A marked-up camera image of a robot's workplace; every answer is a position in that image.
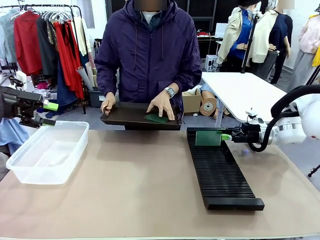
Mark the black stand foot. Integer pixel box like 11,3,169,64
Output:
307,163,320,178

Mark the light blue cloth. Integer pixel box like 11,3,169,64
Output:
0,116,31,149

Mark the red hanging dress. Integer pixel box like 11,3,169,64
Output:
52,21,85,100

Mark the white computer case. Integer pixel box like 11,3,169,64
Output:
204,55,221,71

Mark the beige paper roll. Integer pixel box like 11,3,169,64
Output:
84,61,97,88

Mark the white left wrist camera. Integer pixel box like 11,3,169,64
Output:
8,70,26,89

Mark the person in purple jacket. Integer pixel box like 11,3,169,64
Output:
94,0,203,131

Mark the light grey hanging garment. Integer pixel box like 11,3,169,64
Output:
0,9,16,64

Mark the person's left forearm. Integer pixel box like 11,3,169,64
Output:
171,65,203,95

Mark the green PCB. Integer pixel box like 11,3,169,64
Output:
142,112,169,124
195,130,222,147

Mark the mannequin beige jacket blue shirt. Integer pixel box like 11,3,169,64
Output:
216,0,261,65

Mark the cardboard box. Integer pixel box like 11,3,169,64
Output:
181,88,202,115

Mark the grey paper roll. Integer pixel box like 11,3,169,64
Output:
76,66,95,92

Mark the yellow garment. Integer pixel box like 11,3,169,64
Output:
309,13,320,68

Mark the black metal clothes rack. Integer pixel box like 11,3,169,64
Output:
0,3,89,115

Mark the clear plastic box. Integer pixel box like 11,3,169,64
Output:
5,120,90,186

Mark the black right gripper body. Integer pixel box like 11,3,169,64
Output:
233,123,262,144

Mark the cream hanging garment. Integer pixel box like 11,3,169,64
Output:
73,16,92,57

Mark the mannequin pink top grey skirt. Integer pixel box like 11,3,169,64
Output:
286,7,320,93

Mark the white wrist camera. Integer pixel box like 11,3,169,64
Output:
244,107,267,126
8,70,26,89

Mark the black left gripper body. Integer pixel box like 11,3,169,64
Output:
0,85,44,126

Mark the white table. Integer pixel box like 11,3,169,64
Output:
200,71,288,126

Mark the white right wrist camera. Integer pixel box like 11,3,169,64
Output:
244,107,267,126

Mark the person's right hand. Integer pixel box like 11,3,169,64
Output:
100,92,118,117

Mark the black hanging garment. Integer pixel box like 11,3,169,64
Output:
36,16,59,79

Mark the mannequin cream jacket navy shirt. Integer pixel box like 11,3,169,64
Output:
249,0,294,85

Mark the silver wristwatch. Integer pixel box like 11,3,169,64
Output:
163,86,176,99

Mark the black plastic tray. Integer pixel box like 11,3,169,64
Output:
99,101,183,132

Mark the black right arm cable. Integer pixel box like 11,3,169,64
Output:
246,84,320,153

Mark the person's left hand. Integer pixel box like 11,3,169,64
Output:
145,92,176,122

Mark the person's right forearm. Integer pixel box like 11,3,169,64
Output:
94,57,119,101

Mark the grey storage bin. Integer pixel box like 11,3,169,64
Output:
87,89,106,109

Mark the navy blue hanging garment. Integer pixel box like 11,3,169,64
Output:
56,59,78,106

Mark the tall black tripod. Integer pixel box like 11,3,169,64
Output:
240,11,261,75

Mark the black slotted PCB rack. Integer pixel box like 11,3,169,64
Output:
186,126,265,211

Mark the red hanging shirt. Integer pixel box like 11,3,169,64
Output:
13,11,43,77

